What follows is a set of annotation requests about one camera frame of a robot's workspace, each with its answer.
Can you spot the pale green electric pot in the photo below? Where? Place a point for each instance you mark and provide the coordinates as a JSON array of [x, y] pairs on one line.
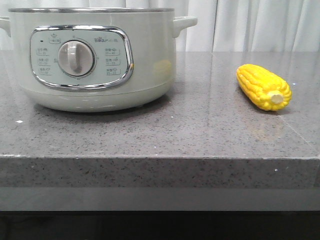
[[94, 59]]

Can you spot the yellow corn cob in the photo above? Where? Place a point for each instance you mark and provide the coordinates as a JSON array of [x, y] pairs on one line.
[[264, 88]]

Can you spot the white curtain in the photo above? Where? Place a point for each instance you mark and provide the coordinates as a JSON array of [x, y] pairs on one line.
[[223, 25]]

